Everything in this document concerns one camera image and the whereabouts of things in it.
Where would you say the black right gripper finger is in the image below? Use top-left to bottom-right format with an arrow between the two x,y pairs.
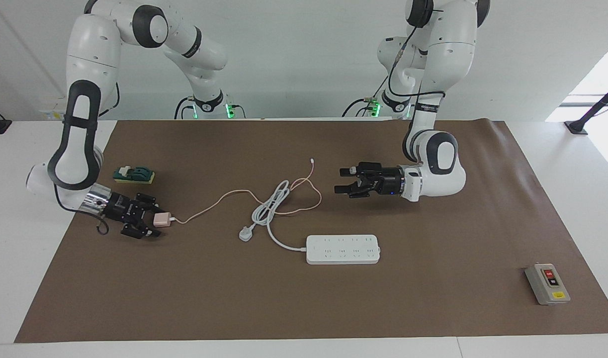
135,194 -> 161,215
121,221 -> 161,240

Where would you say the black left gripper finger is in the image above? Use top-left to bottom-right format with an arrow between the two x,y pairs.
340,162 -> 384,176
334,180 -> 378,199

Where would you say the pink charging cable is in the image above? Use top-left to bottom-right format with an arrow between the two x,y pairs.
171,159 -> 322,225

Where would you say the white power strip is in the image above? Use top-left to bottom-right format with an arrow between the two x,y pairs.
306,235 -> 381,265

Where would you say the green circuit board module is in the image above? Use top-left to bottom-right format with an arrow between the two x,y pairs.
113,166 -> 156,185

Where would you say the brown table mat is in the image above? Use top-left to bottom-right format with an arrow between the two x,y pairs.
14,119 -> 608,344

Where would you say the black angled stand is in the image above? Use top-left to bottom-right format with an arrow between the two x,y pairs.
564,81 -> 608,135

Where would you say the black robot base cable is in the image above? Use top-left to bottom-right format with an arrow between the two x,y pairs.
174,96 -> 197,120
342,97 -> 379,118

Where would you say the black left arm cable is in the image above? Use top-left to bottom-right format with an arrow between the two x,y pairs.
387,10 -> 446,100

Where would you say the white power cord with plug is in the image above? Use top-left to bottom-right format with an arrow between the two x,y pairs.
239,180 -> 308,252

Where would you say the grey on-off switch box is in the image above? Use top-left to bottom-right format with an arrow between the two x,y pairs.
524,263 -> 571,305

